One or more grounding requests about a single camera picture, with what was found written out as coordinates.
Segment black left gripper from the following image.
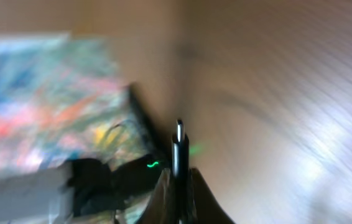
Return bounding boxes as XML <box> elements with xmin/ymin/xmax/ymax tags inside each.
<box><xmin>67</xmin><ymin>154</ymin><xmax>167</xmax><ymax>217</ymax></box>

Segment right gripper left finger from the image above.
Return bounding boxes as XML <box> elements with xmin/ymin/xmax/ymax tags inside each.
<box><xmin>136</xmin><ymin>169</ymin><xmax>176</xmax><ymax>224</ymax></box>

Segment black USB charging cable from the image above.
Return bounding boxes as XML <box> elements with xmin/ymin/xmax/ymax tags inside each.
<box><xmin>171</xmin><ymin>119</ymin><xmax>192</xmax><ymax>224</ymax></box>

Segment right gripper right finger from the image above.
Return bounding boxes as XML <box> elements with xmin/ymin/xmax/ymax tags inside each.
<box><xmin>190</xmin><ymin>167</ymin><xmax>234</xmax><ymax>224</ymax></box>

